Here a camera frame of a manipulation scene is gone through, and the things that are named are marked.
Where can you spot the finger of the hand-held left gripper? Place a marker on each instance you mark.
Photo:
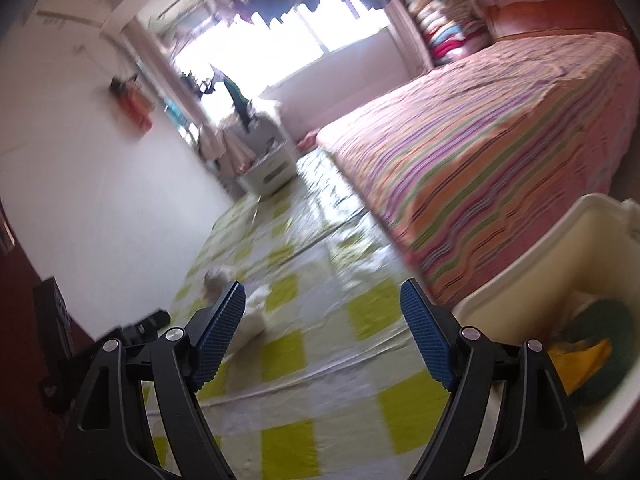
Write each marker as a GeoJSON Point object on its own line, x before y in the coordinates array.
{"type": "Point", "coordinates": [147, 325]}

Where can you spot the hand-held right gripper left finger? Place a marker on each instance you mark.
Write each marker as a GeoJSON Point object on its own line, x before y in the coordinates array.
{"type": "Point", "coordinates": [220, 330]}

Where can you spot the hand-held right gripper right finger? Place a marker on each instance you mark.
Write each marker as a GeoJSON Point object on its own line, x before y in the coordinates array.
{"type": "Point", "coordinates": [425, 335]}

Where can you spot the cream plastic bin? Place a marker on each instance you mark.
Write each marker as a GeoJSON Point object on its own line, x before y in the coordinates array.
{"type": "Point", "coordinates": [550, 240]}

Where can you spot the yellow brown toy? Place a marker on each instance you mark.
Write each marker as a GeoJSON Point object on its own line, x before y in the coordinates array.
{"type": "Point", "coordinates": [580, 365]}

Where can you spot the green plush toy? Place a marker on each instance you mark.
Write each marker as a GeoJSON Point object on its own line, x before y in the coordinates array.
{"type": "Point", "coordinates": [610, 320]}

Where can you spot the dark red wooden door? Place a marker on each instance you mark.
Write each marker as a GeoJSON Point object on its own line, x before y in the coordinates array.
{"type": "Point", "coordinates": [20, 360]}

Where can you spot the white plastic basket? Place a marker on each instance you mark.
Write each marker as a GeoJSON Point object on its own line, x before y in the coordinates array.
{"type": "Point", "coordinates": [270, 170]}

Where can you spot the pink striped hanging cloth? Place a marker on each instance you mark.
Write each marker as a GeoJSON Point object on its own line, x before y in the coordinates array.
{"type": "Point", "coordinates": [222, 152]}

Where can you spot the bed with striped sheet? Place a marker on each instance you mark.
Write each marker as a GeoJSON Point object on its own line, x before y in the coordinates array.
{"type": "Point", "coordinates": [475, 150]}

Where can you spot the cloth covered white cabinet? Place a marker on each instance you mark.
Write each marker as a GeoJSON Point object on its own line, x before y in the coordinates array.
{"type": "Point", "coordinates": [262, 125]}

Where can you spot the black hanging garment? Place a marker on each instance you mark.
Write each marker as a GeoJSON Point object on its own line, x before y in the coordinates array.
{"type": "Point", "coordinates": [235, 95]}

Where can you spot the window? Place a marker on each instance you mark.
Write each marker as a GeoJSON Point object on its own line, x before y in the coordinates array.
{"type": "Point", "coordinates": [300, 45]}

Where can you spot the pink curtain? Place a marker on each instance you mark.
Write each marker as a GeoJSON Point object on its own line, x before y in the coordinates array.
{"type": "Point", "coordinates": [407, 35]}

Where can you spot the stack of folded quilts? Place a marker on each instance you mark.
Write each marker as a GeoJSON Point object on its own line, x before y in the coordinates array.
{"type": "Point", "coordinates": [445, 25]}

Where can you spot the red wooden headboard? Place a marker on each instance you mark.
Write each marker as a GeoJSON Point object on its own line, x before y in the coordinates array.
{"type": "Point", "coordinates": [545, 0]}

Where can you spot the red wall bag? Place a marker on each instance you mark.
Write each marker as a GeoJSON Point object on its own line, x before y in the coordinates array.
{"type": "Point", "coordinates": [135, 105]}

